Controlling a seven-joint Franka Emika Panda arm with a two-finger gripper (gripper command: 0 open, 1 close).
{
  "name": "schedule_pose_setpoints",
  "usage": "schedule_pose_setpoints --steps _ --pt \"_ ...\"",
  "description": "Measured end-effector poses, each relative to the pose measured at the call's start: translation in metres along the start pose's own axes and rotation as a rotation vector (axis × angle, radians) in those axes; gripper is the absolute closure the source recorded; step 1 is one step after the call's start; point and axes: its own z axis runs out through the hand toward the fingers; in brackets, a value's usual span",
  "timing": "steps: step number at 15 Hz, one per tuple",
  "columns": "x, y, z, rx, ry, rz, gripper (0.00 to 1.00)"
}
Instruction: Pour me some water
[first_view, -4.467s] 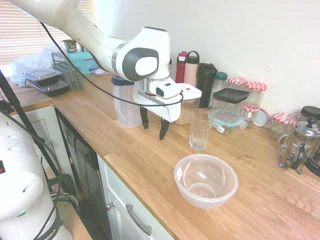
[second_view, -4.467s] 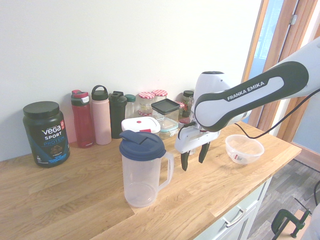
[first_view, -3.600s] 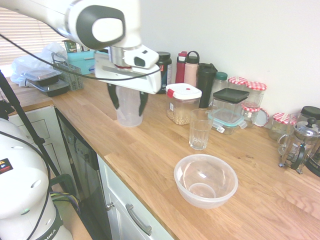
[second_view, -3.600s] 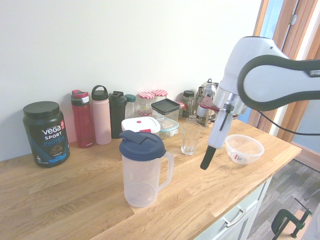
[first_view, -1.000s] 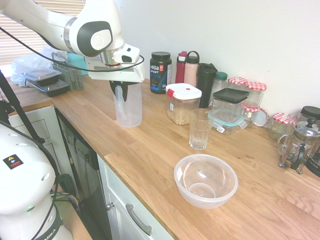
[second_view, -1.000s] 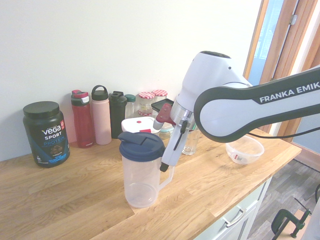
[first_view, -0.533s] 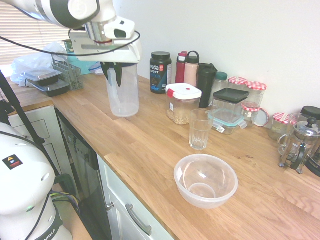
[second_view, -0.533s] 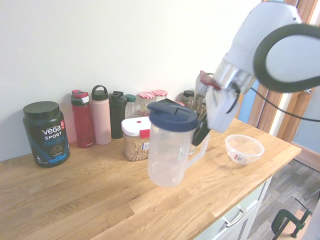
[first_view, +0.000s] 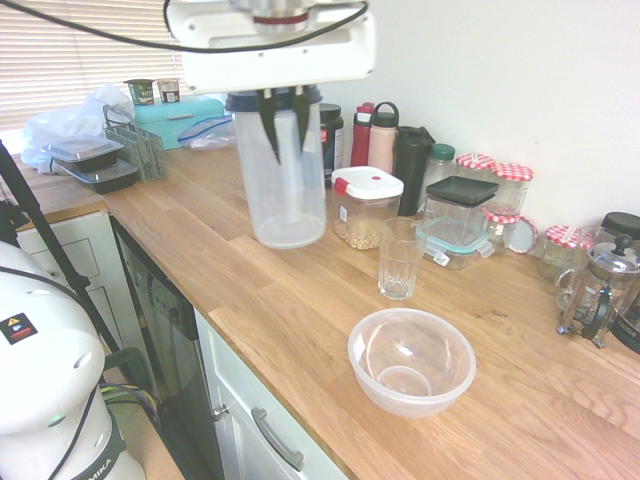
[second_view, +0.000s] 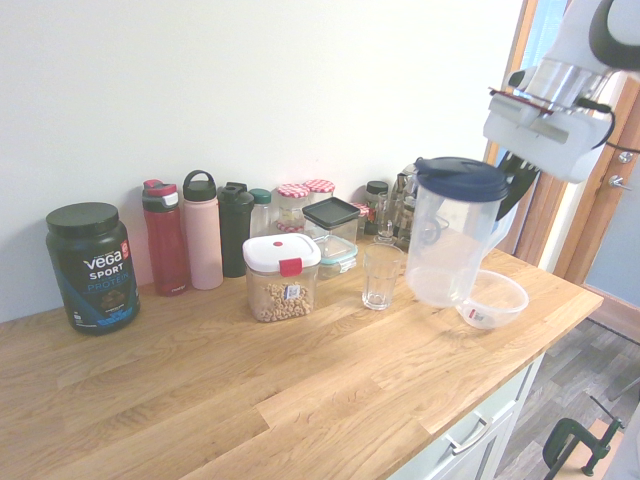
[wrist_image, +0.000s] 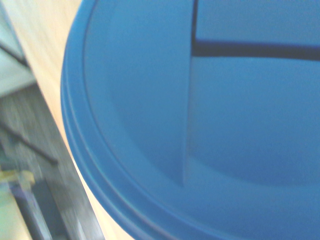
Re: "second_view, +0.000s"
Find black shaker bottle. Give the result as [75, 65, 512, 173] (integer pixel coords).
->
[217, 181, 255, 279]

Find clear drinking glass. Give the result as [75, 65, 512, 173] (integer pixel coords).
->
[361, 243, 405, 312]

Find clear glass jar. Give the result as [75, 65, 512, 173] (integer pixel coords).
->
[373, 192, 399, 246]

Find pink bottle with black cap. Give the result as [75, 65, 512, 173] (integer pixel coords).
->
[182, 169, 224, 291]

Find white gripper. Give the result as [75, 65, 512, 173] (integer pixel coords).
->
[482, 92, 614, 222]

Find black Vega protein tub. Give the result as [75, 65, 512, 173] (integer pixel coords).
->
[45, 201, 142, 337]

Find dark jar with black lid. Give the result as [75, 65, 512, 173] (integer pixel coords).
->
[364, 180, 390, 236]

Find clear bottle with green cap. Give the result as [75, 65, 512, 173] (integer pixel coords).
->
[248, 188, 275, 240]

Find clear pitcher with blue lid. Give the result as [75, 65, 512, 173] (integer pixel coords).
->
[403, 156, 516, 309]

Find green metal clamp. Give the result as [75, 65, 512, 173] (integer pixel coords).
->
[542, 396, 626, 477]

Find glass French press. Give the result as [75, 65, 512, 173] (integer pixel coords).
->
[394, 162, 444, 241]

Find red water bottle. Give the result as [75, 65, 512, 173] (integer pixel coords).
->
[141, 179, 190, 297]

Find large jar with gingham lid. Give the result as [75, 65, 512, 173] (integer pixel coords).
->
[276, 183, 312, 235]
[303, 178, 335, 206]

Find square container with black lid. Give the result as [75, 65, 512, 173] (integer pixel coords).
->
[301, 196, 361, 246]

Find silver bar cabinet handle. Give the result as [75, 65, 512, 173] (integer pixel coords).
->
[444, 419, 489, 455]

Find small jar with gingham lid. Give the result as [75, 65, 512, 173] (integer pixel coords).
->
[349, 202, 372, 237]

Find clear plastic bowl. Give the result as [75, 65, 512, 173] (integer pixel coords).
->
[455, 268, 530, 331]

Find cereal container with white lid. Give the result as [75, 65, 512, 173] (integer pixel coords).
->
[242, 233, 322, 324]

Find white cabinet with bar handle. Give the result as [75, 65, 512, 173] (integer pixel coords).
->
[389, 349, 546, 480]

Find glass container with teal lid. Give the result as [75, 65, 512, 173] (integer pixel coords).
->
[317, 236, 359, 279]

